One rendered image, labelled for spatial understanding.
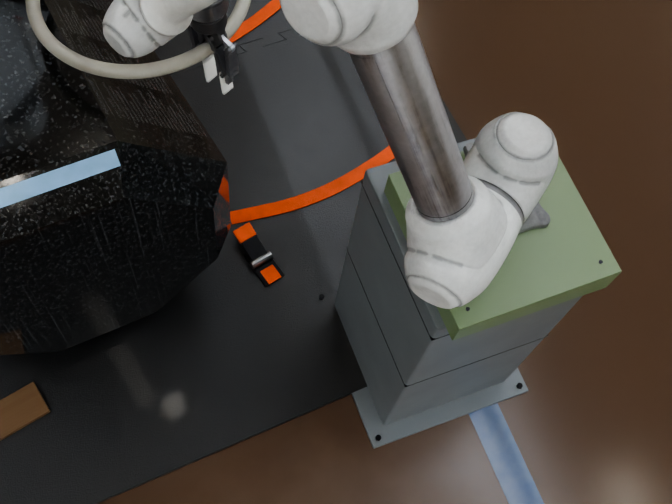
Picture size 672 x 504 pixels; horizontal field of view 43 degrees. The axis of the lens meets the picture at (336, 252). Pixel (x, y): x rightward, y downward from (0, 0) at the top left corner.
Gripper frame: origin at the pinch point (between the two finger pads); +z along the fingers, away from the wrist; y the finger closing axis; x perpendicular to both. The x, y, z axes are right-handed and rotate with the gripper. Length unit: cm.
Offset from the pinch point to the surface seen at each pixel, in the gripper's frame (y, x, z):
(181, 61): 0.7, 8.1, -10.9
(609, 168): -64, -109, 94
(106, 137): 5.7, 27.4, 0.5
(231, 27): -0.3, -5.3, -10.9
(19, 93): 26.8, 32.9, -1.4
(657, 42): -46, -168, 94
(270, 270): -9, 0, 84
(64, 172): 6.5, 38.6, 2.0
